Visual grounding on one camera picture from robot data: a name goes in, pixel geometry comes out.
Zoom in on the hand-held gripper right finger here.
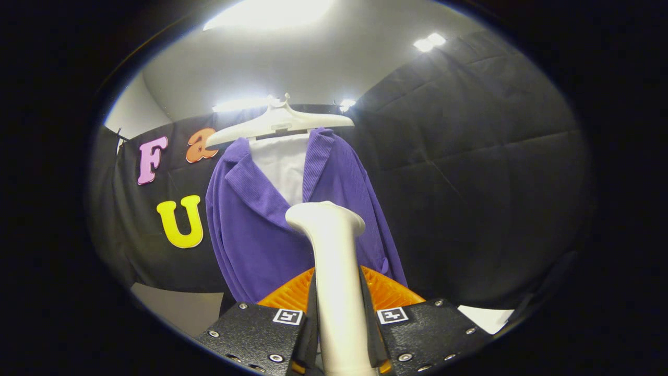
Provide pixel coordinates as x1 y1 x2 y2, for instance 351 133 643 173
357 265 494 375

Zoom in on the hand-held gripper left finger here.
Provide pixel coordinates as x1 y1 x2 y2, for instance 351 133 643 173
196 267 320 375

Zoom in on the white garment steamer head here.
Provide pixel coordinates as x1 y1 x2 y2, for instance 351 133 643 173
285 201 379 376

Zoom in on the purple corduroy jacket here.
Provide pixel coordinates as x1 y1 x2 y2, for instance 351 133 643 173
205 127 409 304

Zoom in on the white flat board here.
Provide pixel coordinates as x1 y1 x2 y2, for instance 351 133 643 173
458 305 516 335

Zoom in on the grey cabinet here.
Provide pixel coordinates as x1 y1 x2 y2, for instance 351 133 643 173
130 283 225 337

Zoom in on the black backdrop cloth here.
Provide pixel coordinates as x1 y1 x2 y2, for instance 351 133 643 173
86 29 593 311

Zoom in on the white plastic hanger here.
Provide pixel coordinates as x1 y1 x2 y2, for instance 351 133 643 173
205 93 355 149

